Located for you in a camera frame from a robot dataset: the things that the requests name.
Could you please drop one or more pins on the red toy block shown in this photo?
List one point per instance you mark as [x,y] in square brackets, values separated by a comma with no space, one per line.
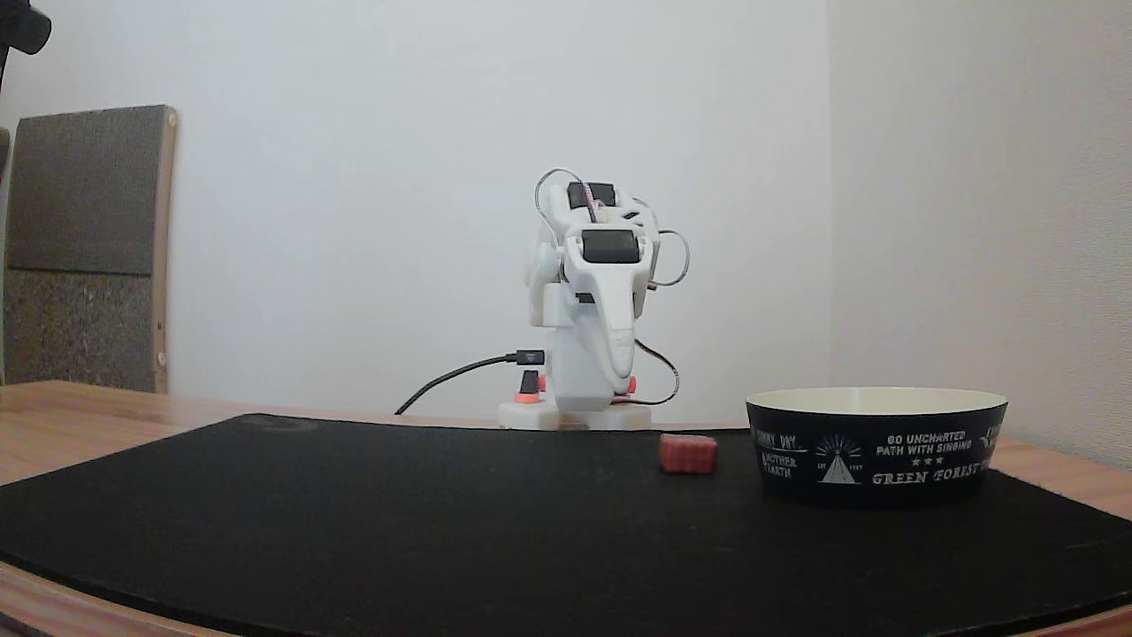
[688,454]

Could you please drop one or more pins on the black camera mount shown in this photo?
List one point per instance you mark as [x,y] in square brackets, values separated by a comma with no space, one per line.
[25,28]

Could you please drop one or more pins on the grey wood-framed chair back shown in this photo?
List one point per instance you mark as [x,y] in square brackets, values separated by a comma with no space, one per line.
[84,248]

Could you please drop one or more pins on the black desk mat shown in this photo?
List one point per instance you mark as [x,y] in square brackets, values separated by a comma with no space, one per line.
[442,522]

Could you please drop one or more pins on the dark printed bowl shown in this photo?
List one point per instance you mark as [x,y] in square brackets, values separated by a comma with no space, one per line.
[875,456]

